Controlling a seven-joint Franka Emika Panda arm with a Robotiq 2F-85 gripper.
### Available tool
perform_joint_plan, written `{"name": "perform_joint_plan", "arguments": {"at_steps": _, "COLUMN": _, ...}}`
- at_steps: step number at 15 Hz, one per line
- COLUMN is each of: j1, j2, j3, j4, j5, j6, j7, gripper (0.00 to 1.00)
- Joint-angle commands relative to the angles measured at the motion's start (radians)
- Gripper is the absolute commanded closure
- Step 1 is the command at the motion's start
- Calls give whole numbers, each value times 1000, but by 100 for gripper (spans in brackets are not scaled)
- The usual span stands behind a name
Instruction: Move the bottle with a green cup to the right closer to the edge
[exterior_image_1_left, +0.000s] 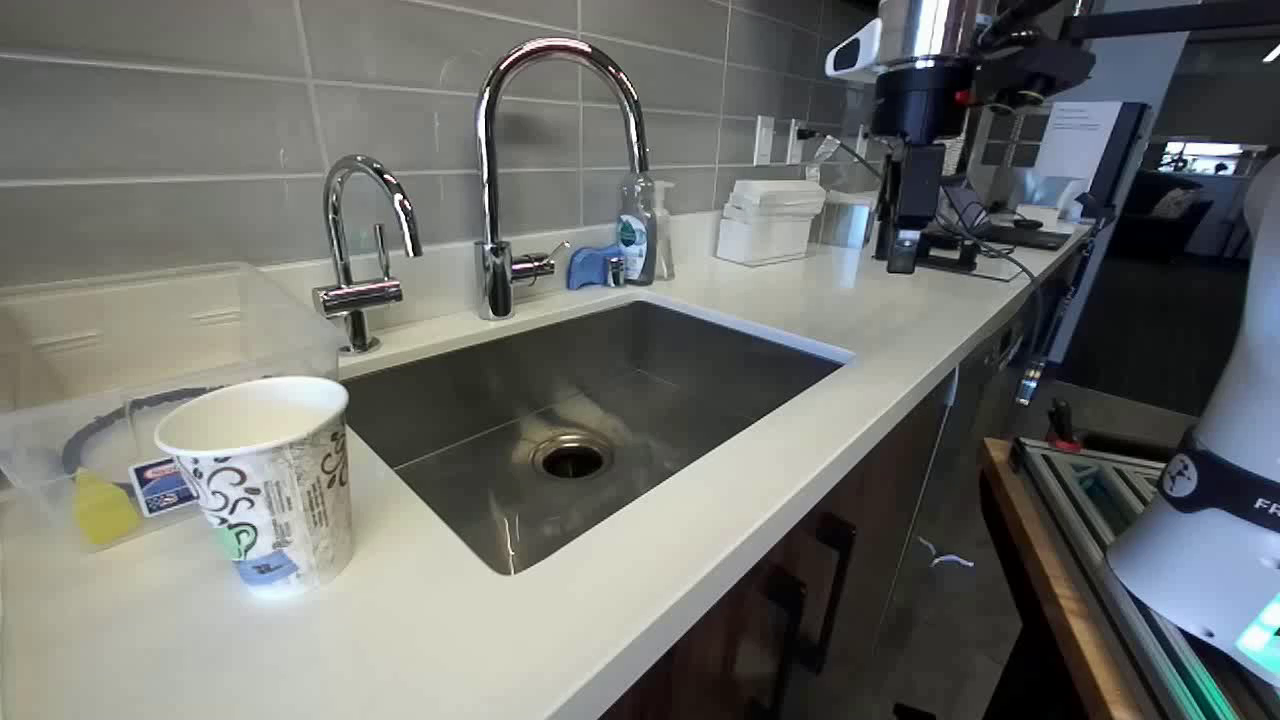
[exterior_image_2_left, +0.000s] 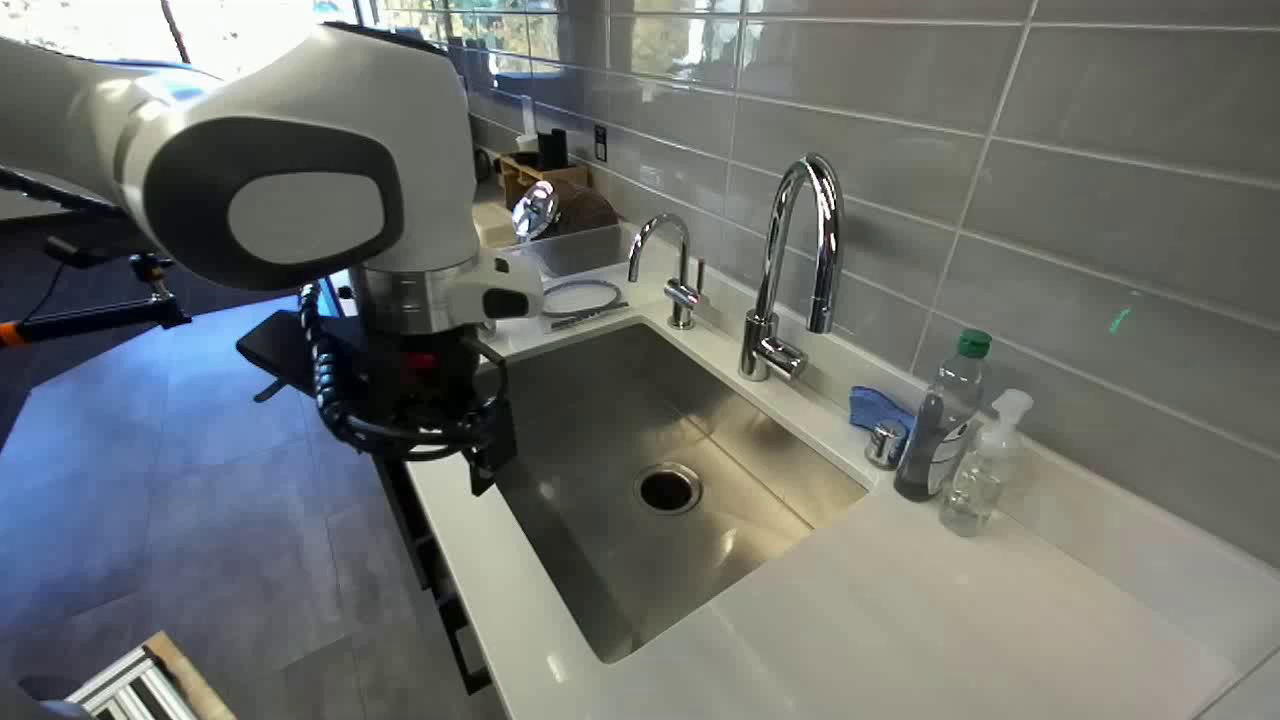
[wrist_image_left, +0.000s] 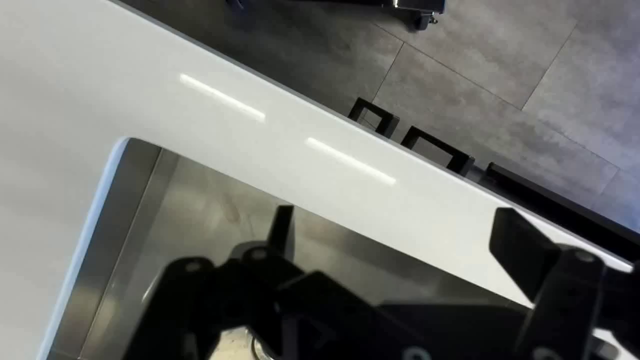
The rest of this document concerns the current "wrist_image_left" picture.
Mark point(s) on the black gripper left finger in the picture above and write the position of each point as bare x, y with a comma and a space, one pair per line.
201, 300

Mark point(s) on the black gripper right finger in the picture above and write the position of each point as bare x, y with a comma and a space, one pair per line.
566, 293

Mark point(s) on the stainless steel sink basin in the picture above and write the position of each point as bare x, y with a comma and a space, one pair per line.
201, 212

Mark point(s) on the black stove grate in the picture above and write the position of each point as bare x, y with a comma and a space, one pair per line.
440, 145

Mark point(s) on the black wheeled cart base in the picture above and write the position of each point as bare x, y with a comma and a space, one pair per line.
412, 8

